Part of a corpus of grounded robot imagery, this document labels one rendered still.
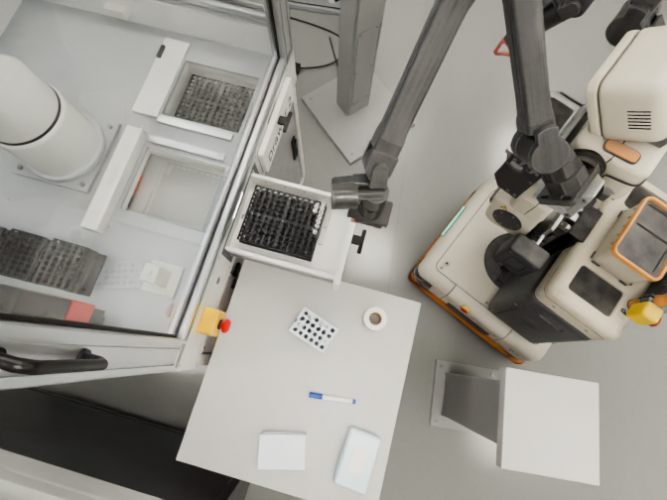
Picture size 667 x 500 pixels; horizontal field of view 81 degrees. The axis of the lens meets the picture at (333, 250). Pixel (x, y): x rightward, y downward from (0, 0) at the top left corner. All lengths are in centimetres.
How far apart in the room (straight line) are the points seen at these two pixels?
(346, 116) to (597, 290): 153
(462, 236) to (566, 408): 83
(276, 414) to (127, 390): 111
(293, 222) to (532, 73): 69
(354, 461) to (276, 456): 21
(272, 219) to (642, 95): 89
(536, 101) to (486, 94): 176
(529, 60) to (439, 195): 145
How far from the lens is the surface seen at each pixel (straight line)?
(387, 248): 208
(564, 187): 99
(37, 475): 134
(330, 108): 237
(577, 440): 144
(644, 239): 146
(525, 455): 138
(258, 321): 124
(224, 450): 128
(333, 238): 120
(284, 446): 120
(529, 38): 86
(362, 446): 121
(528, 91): 89
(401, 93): 80
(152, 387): 216
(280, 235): 114
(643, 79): 99
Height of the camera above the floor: 198
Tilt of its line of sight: 75 degrees down
